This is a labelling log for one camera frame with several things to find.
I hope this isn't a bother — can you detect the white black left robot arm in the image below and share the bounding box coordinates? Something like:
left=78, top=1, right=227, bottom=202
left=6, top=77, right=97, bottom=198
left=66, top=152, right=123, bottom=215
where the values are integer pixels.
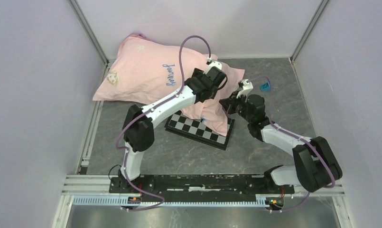
left=115, top=61, right=227, bottom=194

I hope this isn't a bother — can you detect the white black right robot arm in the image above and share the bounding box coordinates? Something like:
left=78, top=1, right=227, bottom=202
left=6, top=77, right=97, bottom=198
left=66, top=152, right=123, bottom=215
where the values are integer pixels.
left=220, top=95, right=343, bottom=194

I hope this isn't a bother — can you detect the pink printed pillowcase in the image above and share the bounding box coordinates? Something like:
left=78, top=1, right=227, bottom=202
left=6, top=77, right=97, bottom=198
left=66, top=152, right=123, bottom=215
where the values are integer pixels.
left=93, top=34, right=245, bottom=136

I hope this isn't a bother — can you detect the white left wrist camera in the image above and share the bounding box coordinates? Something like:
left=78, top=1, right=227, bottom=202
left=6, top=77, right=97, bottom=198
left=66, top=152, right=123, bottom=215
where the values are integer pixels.
left=204, top=56, right=222, bottom=73

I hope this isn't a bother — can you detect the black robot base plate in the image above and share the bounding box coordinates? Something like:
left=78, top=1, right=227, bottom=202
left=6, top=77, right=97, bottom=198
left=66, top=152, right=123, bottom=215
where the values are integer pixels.
left=109, top=174, right=295, bottom=204

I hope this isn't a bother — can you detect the small blue block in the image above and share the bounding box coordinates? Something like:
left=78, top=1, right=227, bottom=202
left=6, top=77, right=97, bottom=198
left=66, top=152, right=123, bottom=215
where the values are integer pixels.
left=260, top=82, right=271, bottom=92

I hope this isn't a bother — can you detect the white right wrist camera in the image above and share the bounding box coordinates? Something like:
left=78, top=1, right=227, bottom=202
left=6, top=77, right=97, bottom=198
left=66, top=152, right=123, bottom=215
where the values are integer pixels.
left=236, top=79, right=253, bottom=98

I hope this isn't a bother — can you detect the grey slotted cable duct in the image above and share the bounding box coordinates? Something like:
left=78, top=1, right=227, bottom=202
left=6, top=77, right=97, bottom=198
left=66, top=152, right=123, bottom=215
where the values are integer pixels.
left=72, top=195, right=282, bottom=208

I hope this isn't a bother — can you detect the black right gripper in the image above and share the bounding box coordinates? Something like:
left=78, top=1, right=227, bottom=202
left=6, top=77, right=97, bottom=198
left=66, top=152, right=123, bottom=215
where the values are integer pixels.
left=219, top=91, right=253, bottom=124

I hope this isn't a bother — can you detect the black white chessboard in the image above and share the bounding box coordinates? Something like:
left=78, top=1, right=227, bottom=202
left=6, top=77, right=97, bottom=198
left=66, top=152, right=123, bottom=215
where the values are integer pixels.
left=165, top=111, right=235, bottom=150

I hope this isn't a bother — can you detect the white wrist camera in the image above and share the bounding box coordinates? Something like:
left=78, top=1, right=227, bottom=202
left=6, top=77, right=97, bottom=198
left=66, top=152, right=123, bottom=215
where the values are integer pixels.
left=204, top=56, right=222, bottom=73
left=236, top=79, right=253, bottom=98

